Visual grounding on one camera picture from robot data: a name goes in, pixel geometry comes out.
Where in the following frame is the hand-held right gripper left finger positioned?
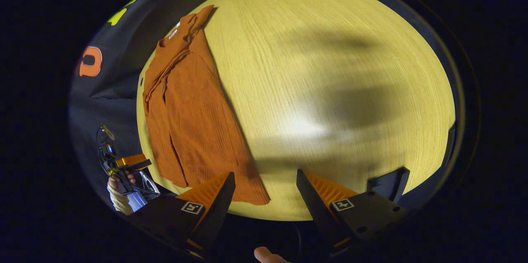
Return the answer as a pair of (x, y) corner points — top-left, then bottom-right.
(128, 171), (236, 255)

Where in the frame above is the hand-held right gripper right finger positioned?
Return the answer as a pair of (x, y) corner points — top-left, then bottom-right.
(296, 168), (410, 252)

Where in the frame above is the orange ribbed shirt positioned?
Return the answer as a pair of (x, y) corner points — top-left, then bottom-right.
(142, 5), (271, 206)

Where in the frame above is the black backdrop cloth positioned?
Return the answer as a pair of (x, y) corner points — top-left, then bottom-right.
(68, 0), (231, 214)

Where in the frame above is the dark chair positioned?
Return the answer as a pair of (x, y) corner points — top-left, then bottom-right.
(366, 166), (411, 202)

